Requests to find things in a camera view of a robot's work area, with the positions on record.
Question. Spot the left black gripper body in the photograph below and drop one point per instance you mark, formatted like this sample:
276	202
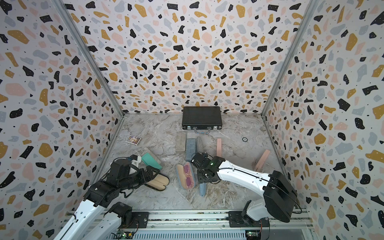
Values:
137	179

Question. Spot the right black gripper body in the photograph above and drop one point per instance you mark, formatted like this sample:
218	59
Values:
201	178

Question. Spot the mint green glasses case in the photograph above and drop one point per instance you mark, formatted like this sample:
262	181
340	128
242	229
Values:
149	160

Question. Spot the pink glasses case grey lining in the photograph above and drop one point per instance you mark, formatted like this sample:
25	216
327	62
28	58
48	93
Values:
219	147

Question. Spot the black case beige lining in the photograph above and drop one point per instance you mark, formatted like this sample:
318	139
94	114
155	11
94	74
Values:
159	183

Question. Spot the grey case mint lining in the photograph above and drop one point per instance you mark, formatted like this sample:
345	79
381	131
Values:
191	149

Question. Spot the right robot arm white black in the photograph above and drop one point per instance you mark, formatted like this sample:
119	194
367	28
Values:
278	197

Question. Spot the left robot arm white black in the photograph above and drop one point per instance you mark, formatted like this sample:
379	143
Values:
93	219

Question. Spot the closed pink glasses case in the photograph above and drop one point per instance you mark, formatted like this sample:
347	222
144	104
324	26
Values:
262	161

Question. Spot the playing card box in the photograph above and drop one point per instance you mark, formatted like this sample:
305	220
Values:
133	140

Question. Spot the black ribbed briefcase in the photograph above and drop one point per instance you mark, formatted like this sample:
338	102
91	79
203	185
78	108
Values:
202	118

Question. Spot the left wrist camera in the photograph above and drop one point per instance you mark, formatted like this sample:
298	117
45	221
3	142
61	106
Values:
122	168

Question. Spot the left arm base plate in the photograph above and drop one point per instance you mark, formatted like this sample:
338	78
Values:
135	219

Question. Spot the aluminium front rail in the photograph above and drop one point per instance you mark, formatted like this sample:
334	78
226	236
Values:
211	225

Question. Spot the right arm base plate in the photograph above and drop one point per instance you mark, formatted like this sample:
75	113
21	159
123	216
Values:
236	220

